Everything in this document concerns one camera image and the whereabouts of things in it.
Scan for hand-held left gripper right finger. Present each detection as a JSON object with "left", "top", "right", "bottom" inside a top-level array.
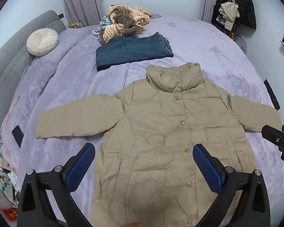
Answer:
[{"left": 193, "top": 143, "right": 274, "bottom": 227}]

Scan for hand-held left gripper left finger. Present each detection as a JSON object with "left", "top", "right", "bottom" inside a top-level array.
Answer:
[{"left": 16, "top": 142, "right": 95, "bottom": 227}]

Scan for beige puffer jacket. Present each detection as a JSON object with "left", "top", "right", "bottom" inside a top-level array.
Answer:
[
  {"left": 34, "top": 62, "right": 282, "bottom": 227},
  {"left": 218, "top": 2, "right": 240, "bottom": 31}
]

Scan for black phone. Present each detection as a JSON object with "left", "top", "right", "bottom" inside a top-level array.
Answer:
[{"left": 12, "top": 125, "right": 24, "bottom": 148}]

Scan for bedside clutter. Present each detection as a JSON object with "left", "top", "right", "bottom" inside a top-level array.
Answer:
[{"left": 0, "top": 123, "right": 19, "bottom": 206}]

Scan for red packet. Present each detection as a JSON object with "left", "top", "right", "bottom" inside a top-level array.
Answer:
[{"left": 1, "top": 207, "right": 17, "bottom": 221}]

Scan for standing fan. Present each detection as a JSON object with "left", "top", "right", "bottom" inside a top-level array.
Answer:
[{"left": 235, "top": 35, "right": 248, "bottom": 55}]

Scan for purple bed blanket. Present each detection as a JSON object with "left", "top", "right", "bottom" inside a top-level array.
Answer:
[{"left": 0, "top": 14, "right": 284, "bottom": 227}]

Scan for folded blue jeans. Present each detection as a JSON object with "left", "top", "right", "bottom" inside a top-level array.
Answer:
[{"left": 96, "top": 32, "right": 174, "bottom": 72}]

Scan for hanging beige puffer jacket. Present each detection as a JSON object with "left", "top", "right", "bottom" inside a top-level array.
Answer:
[{"left": 218, "top": 2, "right": 240, "bottom": 31}]

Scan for hanging black coat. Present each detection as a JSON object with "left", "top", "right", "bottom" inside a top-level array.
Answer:
[{"left": 211, "top": 0, "right": 256, "bottom": 30}]

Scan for grey quilted headboard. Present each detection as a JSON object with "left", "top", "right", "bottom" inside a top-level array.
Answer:
[{"left": 0, "top": 10, "right": 68, "bottom": 128}]

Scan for round white cushion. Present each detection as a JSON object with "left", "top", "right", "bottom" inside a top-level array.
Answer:
[{"left": 26, "top": 28, "right": 59, "bottom": 57}]

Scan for grey pleated curtain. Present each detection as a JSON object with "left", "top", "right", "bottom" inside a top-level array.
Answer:
[
  {"left": 202, "top": 0, "right": 218, "bottom": 23},
  {"left": 59, "top": 0, "right": 102, "bottom": 27}
]

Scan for colourful patterned cloth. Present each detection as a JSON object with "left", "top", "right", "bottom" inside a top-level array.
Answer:
[{"left": 92, "top": 15, "right": 114, "bottom": 37}]

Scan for brown plush garment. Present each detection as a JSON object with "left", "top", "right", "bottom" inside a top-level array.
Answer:
[{"left": 109, "top": 6, "right": 145, "bottom": 37}]

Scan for tan striped plush blanket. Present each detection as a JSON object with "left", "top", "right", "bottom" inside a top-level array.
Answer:
[{"left": 98, "top": 4, "right": 152, "bottom": 45}]

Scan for orange cable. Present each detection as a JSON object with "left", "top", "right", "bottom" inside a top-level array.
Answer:
[{"left": 3, "top": 96, "right": 20, "bottom": 171}]

